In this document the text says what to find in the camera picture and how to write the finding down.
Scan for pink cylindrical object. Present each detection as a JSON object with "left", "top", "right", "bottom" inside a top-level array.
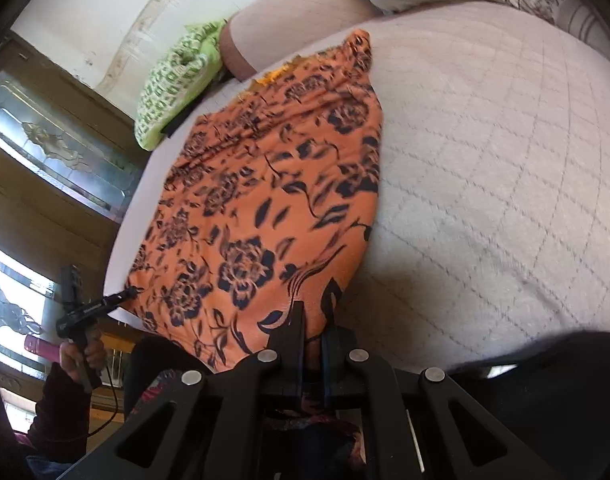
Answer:
[{"left": 24, "top": 336, "right": 68, "bottom": 361}]

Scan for black cable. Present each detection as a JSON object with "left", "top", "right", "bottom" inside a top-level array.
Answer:
[{"left": 82, "top": 370, "right": 120, "bottom": 438}]

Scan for pink quilted sofa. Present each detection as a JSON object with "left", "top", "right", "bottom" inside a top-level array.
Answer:
[{"left": 105, "top": 0, "right": 610, "bottom": 376}]

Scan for large striped floral bolster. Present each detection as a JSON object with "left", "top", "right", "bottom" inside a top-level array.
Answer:
[{"left": 550, "top": 0, "right": 610, "bottom": 73}]

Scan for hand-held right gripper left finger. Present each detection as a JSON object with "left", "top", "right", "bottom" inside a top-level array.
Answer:
[{"left": 60, "top": 301, "right": 306, "bottom": 480}]

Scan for person's left forearm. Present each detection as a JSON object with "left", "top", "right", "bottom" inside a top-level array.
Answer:
[{"left": 25, "top": 360, "right": 93, "bottom": 461}]

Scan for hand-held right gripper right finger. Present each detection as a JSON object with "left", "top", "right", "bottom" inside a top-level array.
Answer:
[{"left": 321, "top": 325, "right": 560, "bottom": 480}]

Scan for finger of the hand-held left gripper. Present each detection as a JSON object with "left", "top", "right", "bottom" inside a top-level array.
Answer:
[{"left": 105, "top": 286, "right": 146, "bottom": 309}]

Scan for green patterned pillow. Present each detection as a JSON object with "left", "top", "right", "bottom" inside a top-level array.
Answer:
[{"left": 135, "top": 19, "right": 228, "bottom": 151}]

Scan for wooden door with stained glass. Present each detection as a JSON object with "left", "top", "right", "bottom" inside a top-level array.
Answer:
[
  {"left": 0, "top": 30, "right": 150, "bottom": 226},
  {"left": 0, "top": 170, "right": 136, "bottom": 411}
]

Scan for person's black pants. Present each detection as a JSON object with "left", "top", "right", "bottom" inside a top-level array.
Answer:
[{"left": 125, "top": 330, "right": 610, "bottom": 480}]

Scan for orange floral shirt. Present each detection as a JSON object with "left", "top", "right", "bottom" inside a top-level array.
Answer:
[{"left": 125, "top": 29, "right": 386, "bottom": 376}]

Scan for person's left hand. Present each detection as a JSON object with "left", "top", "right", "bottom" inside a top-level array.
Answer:
[{"left": 60, "top": 332, "right": 108, "bottom": 386}]

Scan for wooden stool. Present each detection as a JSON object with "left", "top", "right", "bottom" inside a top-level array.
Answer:
[{"left": 92, "top": 322, "right": 138, "bottom": 411}]

